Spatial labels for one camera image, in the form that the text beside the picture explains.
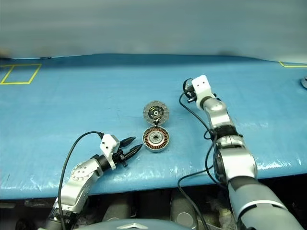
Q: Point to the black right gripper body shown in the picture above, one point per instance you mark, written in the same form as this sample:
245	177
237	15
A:
192	95

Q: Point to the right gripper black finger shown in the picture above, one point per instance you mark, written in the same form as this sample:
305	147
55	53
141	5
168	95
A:
185	86
190	80

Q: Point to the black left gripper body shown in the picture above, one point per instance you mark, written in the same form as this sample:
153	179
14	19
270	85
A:
120	158

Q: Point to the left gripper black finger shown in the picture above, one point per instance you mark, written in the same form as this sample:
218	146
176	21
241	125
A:
127	141
133	151

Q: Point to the motor stator housing copper windings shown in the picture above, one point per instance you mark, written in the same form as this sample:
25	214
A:
156	138

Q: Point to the grey motor cover circuit disc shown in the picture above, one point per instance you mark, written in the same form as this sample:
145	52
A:
156	112

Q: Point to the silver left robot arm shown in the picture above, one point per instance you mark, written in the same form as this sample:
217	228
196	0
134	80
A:
76	177

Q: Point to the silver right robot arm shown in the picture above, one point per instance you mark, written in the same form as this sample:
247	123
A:
237	158

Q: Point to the blue plastic table cover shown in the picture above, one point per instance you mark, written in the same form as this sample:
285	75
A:
96	100

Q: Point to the grey rounded robot leg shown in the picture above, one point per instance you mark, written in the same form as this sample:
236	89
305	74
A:
184	210
117	212

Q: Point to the yellow tape corner outline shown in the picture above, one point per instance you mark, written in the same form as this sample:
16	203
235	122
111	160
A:
284	65

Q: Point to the grey round metal object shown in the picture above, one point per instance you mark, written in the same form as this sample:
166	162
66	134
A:
304	83

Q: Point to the yellow tape double rectangle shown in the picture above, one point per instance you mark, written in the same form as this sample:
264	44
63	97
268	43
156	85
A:
34	74

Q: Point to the small black table edge clip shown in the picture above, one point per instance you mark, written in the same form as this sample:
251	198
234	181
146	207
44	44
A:
46	58

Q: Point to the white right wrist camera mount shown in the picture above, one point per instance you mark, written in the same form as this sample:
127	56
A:
202	88

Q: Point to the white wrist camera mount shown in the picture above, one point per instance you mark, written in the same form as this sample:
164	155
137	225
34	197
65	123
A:
109	146
202	88

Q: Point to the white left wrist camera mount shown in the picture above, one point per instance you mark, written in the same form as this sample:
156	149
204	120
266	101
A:
109	146

